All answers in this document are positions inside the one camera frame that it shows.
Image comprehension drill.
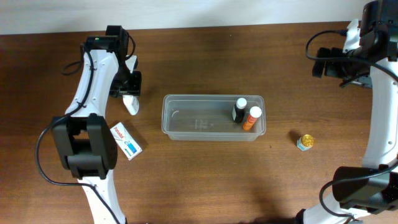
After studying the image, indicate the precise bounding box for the dark bottle white cap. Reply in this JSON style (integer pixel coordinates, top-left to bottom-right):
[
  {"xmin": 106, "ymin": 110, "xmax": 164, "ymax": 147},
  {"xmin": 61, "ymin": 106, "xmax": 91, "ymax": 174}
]
[{"xmin": 232, "ymin": 98, "xmax": 247, "ymax": 123}]

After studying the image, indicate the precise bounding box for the black cable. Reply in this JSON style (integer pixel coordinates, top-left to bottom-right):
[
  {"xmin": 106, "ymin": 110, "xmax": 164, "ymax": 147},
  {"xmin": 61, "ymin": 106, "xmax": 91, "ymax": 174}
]
[
  {"xmin": 304, "ymin": 29, "xmax": 398, "ymax": 218},
  {"xmin": 34, "ymin": 32, "xmax": 137, "ymax": 224}
]

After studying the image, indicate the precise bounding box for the right black cable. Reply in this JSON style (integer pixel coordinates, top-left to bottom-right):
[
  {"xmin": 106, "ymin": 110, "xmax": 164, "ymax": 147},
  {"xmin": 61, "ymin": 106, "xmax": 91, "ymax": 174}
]
[{"xmin": 304, "ymin": 29, "xmax": 398, "ymax": 218}]

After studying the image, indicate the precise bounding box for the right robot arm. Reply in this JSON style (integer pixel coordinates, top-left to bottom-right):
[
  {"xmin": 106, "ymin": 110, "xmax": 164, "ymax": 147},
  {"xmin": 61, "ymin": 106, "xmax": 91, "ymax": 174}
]
[{"xmin": 294, "ymin": 0, "xmax": 397, "ymax": 223}]

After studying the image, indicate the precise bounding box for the orange Redoxon tube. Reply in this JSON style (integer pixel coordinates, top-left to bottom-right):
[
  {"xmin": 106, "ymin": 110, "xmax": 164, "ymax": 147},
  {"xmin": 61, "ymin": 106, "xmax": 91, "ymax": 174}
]
[{"xmin": 243, "ymin": 106, "xmax": 262, "ymax": 131}]

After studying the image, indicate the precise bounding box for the left black cable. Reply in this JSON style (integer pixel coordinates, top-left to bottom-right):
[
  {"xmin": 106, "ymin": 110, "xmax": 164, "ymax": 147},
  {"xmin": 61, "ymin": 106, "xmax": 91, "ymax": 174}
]
[{"xmin": 34, "ymin": 32, "xmax": 137, "ymax": 224}]

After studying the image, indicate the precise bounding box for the white Panadol medicine box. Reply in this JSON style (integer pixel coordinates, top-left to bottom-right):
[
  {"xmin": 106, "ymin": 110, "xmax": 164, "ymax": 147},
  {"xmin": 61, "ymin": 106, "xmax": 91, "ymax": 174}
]
[{"xmin": 110, "ymin": 122, "xmax": 142, "ymax": 161}]

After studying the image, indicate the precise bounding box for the white spray bottle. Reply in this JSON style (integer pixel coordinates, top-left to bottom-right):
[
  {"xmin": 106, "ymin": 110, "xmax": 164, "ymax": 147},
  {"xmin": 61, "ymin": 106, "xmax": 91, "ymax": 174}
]
[{"xmin": 123, "ymin": 95, "xmax": 139, "ymax": 116}]

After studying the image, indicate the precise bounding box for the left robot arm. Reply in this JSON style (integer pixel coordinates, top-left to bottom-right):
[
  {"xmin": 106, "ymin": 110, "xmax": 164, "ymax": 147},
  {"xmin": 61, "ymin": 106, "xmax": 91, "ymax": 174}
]
[{"xmin": 47, "ymin": 26, "xmax": 142, "ymax": 223}]

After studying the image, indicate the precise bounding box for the clear plastic container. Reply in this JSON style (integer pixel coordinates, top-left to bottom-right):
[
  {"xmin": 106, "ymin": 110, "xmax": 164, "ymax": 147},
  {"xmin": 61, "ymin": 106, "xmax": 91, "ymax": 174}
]
[{"xmin": 162, "ymin": 94, "xmax": 266, "ymax": 141}]

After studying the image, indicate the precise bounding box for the small jar gold lid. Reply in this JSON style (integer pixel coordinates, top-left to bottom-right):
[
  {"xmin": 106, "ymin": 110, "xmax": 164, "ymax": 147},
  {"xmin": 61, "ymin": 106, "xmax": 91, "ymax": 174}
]
[{"xmin": 296, "ymin": 134, "xmax": 315, "ymax": 151}]

